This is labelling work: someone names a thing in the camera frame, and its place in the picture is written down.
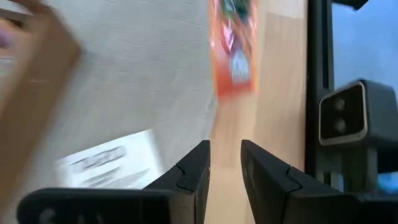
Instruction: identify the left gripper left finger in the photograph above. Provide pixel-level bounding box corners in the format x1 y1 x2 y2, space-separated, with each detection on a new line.
16 139 212 224

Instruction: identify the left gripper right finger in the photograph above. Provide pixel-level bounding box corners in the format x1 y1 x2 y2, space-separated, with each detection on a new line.
240 139 398 224

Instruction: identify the white orange Tazo tea packet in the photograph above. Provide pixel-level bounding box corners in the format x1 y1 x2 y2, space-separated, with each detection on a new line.
57 128 165 190

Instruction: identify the orange peach tea packet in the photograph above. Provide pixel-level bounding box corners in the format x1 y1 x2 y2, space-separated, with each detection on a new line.
208 0 259 101

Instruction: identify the wooden tea box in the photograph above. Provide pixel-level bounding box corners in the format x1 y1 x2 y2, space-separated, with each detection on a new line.
0 0 82 218

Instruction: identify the grey woven placemat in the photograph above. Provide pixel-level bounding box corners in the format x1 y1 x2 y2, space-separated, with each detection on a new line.
6 0 218 224

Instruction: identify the grey table-level camera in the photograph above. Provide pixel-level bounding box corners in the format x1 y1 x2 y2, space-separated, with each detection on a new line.
318 78 398 195

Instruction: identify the black metal table frame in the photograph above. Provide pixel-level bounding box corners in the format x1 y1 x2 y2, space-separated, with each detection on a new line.
303 0 336 187

